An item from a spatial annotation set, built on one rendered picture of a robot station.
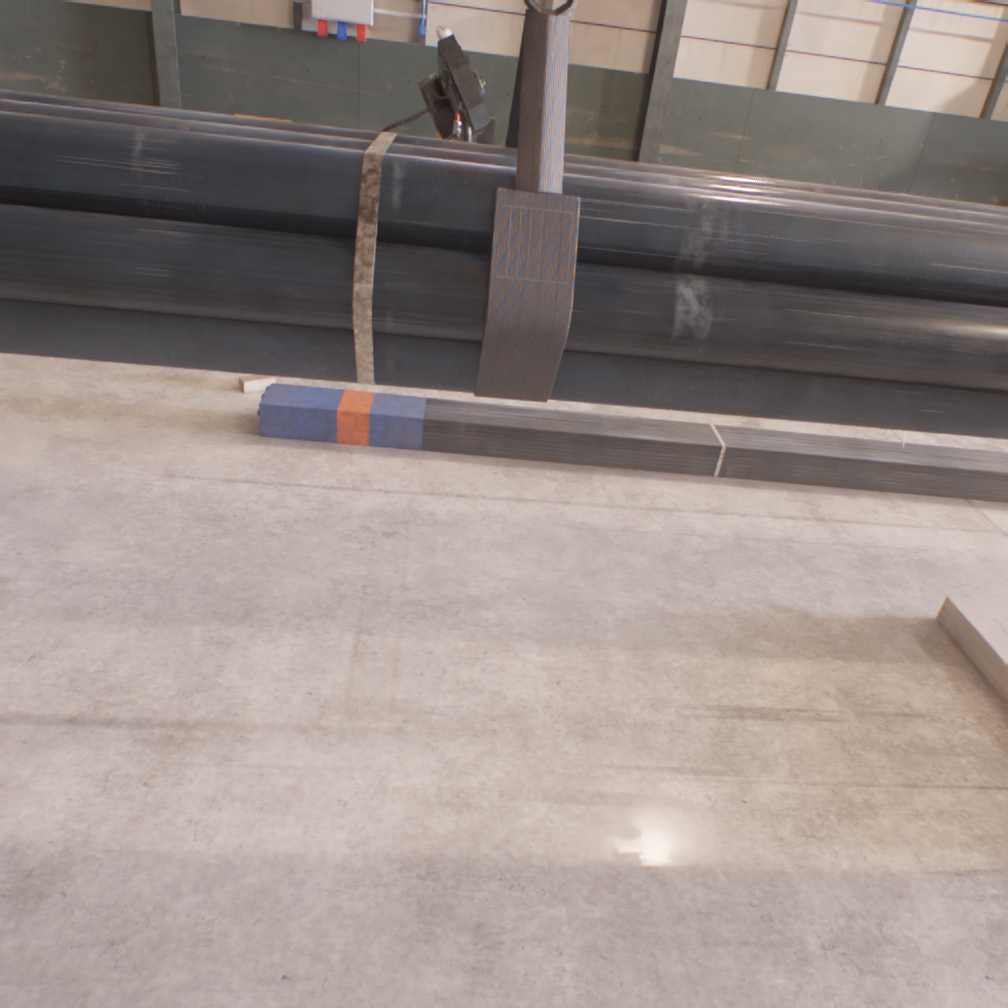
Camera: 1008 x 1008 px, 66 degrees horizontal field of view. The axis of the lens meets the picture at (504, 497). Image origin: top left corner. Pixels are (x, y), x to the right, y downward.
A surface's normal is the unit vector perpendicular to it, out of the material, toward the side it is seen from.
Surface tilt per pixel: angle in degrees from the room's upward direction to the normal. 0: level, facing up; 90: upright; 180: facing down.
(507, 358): 120
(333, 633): 0
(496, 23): 90
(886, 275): 109
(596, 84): 90
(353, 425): 90
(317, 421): 90
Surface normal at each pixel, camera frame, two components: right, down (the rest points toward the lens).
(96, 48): 0.06, 0.51
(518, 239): 0.10, 0.01
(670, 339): 0.01, 0.76
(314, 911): 0.11, -0.86
